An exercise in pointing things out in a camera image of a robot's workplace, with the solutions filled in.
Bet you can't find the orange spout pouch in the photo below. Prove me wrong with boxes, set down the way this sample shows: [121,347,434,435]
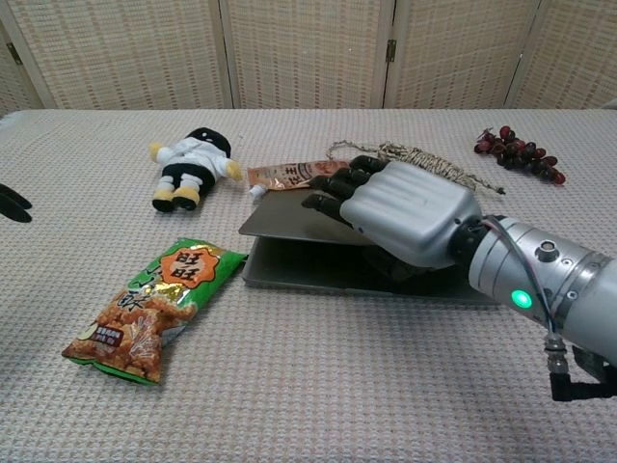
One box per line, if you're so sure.
[246,158,352,198]

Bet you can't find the black and white plush doll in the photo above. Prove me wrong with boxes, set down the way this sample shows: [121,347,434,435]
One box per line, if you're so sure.
[148,126,245,214]

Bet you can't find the woven folding screen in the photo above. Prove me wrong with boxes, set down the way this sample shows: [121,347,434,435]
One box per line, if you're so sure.
[0,0,617,117]

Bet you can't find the green snack bag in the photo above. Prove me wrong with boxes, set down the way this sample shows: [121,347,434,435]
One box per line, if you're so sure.
[61,236,250,387]

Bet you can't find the right wrist cable with connector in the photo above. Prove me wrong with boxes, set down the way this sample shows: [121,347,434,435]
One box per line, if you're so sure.
[481,215,617,402]

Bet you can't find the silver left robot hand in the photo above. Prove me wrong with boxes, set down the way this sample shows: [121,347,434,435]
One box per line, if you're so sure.
[0,182,34,224]

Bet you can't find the silver laptop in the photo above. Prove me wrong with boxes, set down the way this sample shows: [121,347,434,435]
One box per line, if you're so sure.
[238,189,502,306]

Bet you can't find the beige rope bundle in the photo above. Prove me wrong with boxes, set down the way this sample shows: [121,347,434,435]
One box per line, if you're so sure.
[326,139,507,197]

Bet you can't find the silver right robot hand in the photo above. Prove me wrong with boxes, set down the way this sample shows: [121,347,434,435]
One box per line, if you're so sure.
[301,153,484,285]

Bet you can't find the white woven tablecloth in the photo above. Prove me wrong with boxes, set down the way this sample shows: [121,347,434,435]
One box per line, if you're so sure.
[0,108,617,463]

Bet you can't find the dark red fake grapes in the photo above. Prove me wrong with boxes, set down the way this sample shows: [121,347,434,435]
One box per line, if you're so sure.
[473,124,568,185]

